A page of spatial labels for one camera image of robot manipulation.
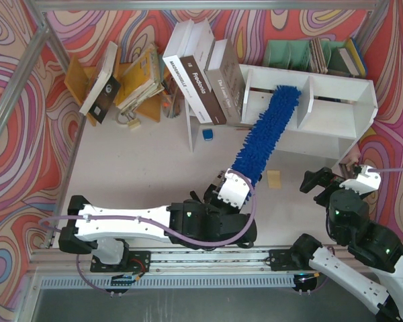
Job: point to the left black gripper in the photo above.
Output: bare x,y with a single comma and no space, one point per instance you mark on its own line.
210,193

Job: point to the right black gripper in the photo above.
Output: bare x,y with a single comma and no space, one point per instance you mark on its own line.
327,185

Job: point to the blue microfiber duster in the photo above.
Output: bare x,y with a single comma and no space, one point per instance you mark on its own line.
262,139

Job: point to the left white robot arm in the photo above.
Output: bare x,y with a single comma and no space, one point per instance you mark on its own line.
103,232

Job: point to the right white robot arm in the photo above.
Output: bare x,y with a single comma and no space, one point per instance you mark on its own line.
370,243

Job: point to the white wooden bookshelf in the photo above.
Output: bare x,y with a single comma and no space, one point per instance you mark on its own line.
333,112

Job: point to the grey black stapler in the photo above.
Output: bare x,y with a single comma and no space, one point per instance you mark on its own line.
221,174

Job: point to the yellow sticky note pad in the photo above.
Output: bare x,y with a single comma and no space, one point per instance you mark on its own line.
274,179

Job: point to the blue pencil sharpener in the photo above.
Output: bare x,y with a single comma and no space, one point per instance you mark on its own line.
208,134

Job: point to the small white side shelf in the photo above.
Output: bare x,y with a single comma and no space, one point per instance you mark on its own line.
194,127

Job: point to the clear cup of pencils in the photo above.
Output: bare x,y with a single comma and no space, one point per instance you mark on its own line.
171,98

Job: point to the grey Lonely Ones book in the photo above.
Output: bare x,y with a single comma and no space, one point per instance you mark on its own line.
226,80

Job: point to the blue yellow book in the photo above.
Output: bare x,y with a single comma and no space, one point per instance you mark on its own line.
351,45

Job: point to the stack of yellow books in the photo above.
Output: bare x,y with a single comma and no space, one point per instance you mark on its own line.
140,81

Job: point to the white Mademoiselle book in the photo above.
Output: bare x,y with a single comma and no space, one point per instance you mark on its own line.
172,56

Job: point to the green desk organizer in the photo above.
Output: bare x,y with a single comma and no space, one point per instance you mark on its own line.
318,56

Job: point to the black and white book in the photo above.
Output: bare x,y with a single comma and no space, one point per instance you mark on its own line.
102,87

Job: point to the brown Fredonia book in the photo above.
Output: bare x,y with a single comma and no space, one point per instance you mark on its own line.
196,59

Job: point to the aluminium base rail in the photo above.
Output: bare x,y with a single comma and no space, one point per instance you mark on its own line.
161,268

